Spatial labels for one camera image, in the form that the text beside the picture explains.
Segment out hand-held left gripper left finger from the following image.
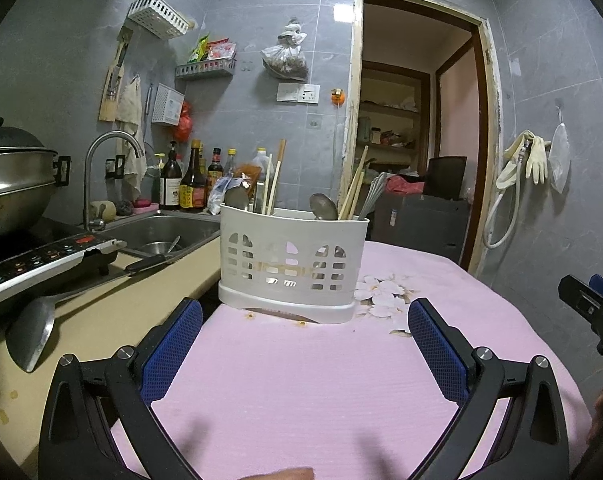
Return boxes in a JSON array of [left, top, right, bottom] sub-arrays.
[[37, 297, 203, 480]]

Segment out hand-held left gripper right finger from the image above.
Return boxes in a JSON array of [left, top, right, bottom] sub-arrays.
[[407, 297, 571, 480]]

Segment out white plastic utensil holder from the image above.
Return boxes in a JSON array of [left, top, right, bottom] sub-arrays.
[[218, 202, 371, 327]]

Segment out metal fork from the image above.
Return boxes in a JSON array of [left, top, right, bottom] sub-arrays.
[[356, 177, 379, 221], [364, 172, 389, 221]]

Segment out metal spoon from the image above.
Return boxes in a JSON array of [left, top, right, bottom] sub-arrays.
[[223, 180, 250, 212], [309, 193, 340, 222]]

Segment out wooden chopstick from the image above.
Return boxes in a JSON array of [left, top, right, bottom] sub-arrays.
[[347, 171, 366, 221], [260, 153, 274, 216], [268, 139, 287, 216], [337, 145, 370, 221]]

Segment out steel sink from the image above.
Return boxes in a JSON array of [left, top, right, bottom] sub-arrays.
[[106, 210, 222, 262]]

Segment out grey cabinet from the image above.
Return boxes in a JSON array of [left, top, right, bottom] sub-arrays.
[[369, 192, 473, 267]]

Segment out pink table cloth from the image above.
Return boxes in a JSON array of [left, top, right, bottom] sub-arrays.
[[108, 240, 595, 480]]

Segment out hanging clear plastic bag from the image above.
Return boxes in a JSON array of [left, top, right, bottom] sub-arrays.
[[549, 107, 571, 195]]

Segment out cream rubber gloves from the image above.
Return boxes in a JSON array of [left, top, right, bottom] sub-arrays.
[[525, 135, 553, 185]]

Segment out blue white packet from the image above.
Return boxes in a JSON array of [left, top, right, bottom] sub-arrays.
[[207, 177, 237, 216]]

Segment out induction cooker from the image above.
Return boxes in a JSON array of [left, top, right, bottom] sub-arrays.
[[0, 232, 127, 332]]

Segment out dark bottle white label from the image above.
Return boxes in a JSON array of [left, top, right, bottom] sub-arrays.
[[158, 141, 183, 211]]

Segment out dark sauce bottle yellow label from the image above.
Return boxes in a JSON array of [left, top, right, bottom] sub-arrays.
[[180, 140, 207, 210]]

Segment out red cloth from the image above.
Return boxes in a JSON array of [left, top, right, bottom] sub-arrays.
[[385, 175, 427, 196]]

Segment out black chair back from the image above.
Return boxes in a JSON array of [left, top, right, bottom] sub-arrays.
[[425, 156, 469, 201]]

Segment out dark sauce bottle red label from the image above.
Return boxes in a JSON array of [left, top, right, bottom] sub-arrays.
[[207, 148, 225, 196]]

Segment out orange seasoning packet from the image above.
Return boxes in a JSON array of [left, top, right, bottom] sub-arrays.
[[234, 164, 262, 196]]

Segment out plastic oil jug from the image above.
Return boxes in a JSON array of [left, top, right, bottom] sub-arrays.
[[241, 147, 275, 197]]

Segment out steel faucet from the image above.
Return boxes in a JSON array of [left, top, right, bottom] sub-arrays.
[[84, 131, 146, 232]]

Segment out red plastic bag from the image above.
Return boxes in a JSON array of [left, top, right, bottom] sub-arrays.
[[176, 101, 193, 144]]

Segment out steel cooking pot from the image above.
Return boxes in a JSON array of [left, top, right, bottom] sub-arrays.
[[0, 117, 73, 239]]

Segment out hanging stained towel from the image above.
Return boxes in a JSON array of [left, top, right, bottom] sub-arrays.
[[115, 75, 148, 201]]

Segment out wooden shelf unit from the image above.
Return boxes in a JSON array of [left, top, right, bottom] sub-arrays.
[[354, 60, 433, 171]]

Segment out wooden knife holder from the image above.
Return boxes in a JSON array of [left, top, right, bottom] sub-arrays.
[[98, 27, 135, 124]]

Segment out green yellow snack packet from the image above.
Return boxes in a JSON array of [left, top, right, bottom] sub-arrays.
[[188, 34, 211, 64]]

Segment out red snack packet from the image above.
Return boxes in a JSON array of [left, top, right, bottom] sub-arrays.
[[206, 39, 237, 63]]

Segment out hanging plastic food bag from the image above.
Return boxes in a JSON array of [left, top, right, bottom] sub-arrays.
[[261, 17, 310, 81]]

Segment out white hose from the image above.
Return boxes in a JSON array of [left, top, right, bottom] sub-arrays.
[[483, 130, 535, 250]]

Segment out metal spatula black handle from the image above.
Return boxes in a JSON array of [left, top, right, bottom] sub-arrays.
[[5, 254, 168, 374]]

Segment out white square wall basket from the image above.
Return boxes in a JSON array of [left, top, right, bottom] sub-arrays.
[[151, 85, 186, 127]]

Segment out wooden door frame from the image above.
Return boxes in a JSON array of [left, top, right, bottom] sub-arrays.
[[339, 0, 503, 279]]

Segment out grey wall shelf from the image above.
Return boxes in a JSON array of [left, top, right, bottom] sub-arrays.
[[175, 57, 237, 80]]

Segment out white wall socket panel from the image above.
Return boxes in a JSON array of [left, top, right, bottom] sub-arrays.
[[276, 82, 320, 105]]

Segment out white slotted wall basket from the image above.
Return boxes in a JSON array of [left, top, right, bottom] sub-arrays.
[[126, 0, 191, 41]]

